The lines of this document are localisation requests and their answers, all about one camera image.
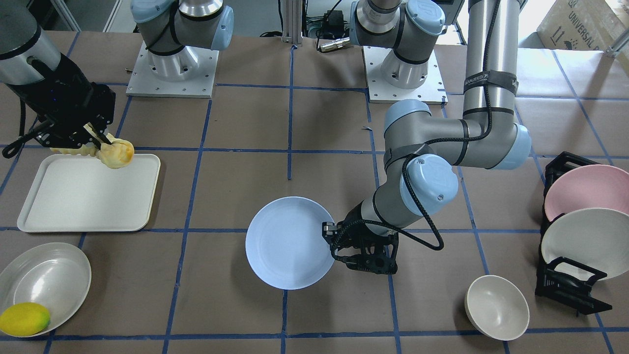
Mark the aluminium frame post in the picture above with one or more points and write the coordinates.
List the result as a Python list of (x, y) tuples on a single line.
[(292, 13)]

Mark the silver cylinder connector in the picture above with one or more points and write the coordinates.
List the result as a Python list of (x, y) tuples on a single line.
[(335, 45)]

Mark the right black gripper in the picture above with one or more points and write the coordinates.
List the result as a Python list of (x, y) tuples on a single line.
[(55, 104)]

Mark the white rectangular tray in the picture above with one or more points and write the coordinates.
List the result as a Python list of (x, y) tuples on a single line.
[(74, 193)]

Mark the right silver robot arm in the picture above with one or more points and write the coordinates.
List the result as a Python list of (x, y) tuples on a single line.
[(28, 56)]

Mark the white plate in rack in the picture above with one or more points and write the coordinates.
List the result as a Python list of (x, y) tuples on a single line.
[(595, 237)]

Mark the yellow toy bread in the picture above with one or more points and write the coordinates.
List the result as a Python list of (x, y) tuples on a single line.
[(116, 155)]

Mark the black dish rack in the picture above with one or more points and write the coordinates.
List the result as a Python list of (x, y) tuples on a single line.
[(565, 273)]

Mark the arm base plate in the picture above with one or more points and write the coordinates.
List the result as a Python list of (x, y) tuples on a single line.
[(391, 80), (187, 74)]

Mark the white round plate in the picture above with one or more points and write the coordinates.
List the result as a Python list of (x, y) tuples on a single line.
[(56, 275)]

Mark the blue plate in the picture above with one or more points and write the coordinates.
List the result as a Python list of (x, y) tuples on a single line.
[(284, 243)]

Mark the pink plate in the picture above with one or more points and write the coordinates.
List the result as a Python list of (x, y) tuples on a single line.
[(592, 186)]

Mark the cream bowl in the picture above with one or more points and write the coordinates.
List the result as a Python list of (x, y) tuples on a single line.
[(497, 308)]

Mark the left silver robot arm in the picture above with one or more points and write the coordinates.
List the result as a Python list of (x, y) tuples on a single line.
[(421, 150)]

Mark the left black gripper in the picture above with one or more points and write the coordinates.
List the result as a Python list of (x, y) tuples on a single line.
[(355, 227)]

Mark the yellow toy lemon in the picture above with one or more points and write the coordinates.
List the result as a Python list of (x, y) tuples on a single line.
[(24, 319)]

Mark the cardboard box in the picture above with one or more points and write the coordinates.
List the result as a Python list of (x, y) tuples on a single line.
[(583, 24)]

